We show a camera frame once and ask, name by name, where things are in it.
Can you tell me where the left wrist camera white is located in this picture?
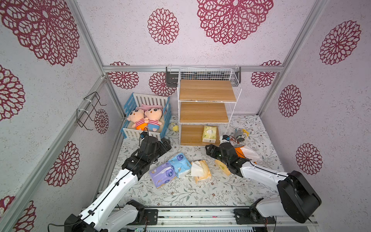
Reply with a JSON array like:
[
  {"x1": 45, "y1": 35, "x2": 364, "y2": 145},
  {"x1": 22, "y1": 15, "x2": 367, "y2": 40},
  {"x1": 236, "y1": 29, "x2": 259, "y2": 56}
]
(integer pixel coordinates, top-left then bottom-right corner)
[{"x1": 140, "y1": 131, "x2": 149, "y2": 139}]

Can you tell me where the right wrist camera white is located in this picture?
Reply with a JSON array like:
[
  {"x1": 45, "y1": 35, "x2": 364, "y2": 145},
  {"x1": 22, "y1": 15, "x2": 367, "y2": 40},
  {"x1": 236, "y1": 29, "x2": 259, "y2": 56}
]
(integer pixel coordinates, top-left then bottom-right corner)
[{"x1": 220, "y1": 135, "x2": 231, "y2": 144}]

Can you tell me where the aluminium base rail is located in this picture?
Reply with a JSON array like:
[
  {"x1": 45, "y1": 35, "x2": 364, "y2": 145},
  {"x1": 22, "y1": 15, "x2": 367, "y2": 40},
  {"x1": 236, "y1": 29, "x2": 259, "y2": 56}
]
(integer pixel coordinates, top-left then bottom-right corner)
[{"x1": 74, "y1": 206, "x2": 319, "y2": 232}]

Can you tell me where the blue white toy crib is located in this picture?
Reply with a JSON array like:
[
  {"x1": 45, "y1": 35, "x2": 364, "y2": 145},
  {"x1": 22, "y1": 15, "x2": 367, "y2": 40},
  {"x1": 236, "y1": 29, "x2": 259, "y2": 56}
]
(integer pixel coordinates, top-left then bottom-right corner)
[{"x1": 121, "y1": 93, "x2": 171, "y2": 139}]

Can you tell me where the green tissue pack bottom shelf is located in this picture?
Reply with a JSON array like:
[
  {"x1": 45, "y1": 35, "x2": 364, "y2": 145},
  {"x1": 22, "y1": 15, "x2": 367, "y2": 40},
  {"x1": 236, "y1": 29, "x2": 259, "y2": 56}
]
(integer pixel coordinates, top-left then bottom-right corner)
[{"x1": 202, "y1": 126, "x2": 218, "y2": 144}]

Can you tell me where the grey plush toy with scissors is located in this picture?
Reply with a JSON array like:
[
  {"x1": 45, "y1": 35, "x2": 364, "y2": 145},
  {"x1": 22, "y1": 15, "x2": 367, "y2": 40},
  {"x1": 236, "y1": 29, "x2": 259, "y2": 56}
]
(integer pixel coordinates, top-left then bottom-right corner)
[{"x1": 230, "y1": 129, "x2": 250, "y2": 144}]

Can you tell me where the plush doll orange outfit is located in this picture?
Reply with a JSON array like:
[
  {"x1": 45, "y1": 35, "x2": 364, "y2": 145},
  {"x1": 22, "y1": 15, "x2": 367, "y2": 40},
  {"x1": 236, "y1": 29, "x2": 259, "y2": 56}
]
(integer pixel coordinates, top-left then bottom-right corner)
[{"x1": 127, "y1": 109, "x2": 148, "y2": 131}]

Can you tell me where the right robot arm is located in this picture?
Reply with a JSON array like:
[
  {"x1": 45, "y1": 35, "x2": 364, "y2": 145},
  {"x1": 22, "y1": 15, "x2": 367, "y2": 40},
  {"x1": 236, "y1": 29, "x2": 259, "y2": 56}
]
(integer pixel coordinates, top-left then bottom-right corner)
[{"x1": 205, "y1": 140, "x2": 322, "y2": 223}]

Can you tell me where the beige tissue pack bottom shelf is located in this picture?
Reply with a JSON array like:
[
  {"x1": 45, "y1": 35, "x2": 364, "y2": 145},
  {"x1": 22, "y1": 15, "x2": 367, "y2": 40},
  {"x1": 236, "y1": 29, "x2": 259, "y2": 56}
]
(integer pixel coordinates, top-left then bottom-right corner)
[{"x1": 191, "y1": 160, "x2": 212, "y2": 184}]

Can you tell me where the black wire wall rack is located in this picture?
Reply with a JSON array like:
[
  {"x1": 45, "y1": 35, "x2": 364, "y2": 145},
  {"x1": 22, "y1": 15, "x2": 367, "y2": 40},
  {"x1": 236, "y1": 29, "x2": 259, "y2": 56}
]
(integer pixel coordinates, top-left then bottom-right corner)
[{"x1": 76, "y1": 91, "x2": 107, "y2": 131}]

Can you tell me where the yellow tissue pack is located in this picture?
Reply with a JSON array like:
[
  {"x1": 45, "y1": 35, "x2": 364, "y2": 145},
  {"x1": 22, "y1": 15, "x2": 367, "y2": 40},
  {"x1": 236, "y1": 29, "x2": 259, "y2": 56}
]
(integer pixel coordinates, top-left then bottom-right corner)
[{"x1": 214, "y1": 159, "x2": 231, "y2": 177}]

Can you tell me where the orange tissue pack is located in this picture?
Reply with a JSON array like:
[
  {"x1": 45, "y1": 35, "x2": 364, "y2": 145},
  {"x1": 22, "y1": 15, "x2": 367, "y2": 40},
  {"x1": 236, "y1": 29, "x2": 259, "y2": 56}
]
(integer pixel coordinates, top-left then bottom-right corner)
[{"x1": 234, "y1": 146, "x2": 262, "y2": 163}]

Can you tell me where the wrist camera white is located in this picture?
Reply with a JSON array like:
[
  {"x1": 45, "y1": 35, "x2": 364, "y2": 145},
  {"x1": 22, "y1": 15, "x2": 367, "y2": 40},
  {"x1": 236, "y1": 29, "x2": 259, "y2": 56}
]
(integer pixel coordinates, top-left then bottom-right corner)
[
  {"x1": 140, "y1": 131, "x2": 149, "y2": 139},
  {"x1": 220, "y1": 135, "x2": 231, "y2": 144}
]

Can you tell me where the light blue tissue pack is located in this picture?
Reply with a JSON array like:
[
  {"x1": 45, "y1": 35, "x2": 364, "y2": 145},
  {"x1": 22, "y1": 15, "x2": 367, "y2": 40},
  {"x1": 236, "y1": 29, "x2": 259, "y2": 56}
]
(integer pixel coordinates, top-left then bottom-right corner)
[{"x1": 168, "y1": 153, "x2": 191, "y2": 178}]

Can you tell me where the purple tissue pack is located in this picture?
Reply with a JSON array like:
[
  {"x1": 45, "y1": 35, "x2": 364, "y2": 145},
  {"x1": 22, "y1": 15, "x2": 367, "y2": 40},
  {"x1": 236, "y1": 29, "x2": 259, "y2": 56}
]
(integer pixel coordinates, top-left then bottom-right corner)
[{"x1": 149, "y1": 162, "x2": 177, "y2": 188}]

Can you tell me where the plush doll pink hat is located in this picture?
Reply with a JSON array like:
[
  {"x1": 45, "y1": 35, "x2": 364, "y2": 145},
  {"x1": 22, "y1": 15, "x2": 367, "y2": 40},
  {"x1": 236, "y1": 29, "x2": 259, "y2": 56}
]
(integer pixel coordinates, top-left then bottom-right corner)
[{"x1": 136, "y1": 105, "x2": 163, "y2": 132}]

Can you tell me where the white wire three-tier shelf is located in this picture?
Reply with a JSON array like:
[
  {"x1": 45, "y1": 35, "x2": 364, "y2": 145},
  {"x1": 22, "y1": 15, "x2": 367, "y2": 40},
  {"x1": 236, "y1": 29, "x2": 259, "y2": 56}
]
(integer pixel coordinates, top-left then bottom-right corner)
[{"x1": 177, "y1": 68, "x2": 242, "y2": 146}]

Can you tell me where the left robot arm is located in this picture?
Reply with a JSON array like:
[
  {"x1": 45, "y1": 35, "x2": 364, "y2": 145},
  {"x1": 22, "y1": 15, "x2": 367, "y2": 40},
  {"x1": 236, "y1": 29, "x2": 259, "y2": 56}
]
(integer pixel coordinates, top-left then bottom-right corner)
[{"x1": 63, "y1": 133, "x2": 172, "y2": 232}]

